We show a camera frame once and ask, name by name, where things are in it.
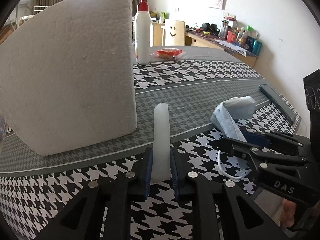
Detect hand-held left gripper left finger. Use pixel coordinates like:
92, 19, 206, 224
32, 147, 153, 240

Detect person's right hand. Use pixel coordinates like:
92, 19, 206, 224
280, 197, 299, 227

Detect group of bottles and cans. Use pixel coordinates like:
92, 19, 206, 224
220, 15, 263, 54

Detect red snack packet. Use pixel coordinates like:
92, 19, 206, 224
150, 47, 186, 60

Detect wooden chair with smiley face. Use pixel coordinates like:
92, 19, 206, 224
164, 19, 187, 47

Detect dark flat rectangular case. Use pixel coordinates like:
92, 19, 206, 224
259, 84, 297, 123

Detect white paper sheets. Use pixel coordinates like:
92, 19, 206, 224
217, 39, 248, 56

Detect grey metal bunk bed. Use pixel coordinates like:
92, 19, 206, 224
15, 4, 48, 27

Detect long wooden desk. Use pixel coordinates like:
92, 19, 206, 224
150, 22, 258, 68

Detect white foam tube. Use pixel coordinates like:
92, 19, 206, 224
153, 103, 172, 182

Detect white pump lotion bottle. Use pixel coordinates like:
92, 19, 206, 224
134, 0, 152, 65

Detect blue face mask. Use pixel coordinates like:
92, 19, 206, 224
211, 95, 256, 180

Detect white foam box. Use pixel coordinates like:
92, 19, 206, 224
0, 0, 137, 156

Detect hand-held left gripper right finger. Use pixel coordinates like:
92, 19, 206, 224
170, 149, 292, 240

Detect black headphones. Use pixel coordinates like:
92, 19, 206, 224
202, 22, 219, 33

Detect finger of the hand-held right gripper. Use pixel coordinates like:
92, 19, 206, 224
242, 131, 311, 157
218, 136, 308, 180

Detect houndstooth tablecloth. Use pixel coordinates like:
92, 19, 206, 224
0, 45, 303, 240

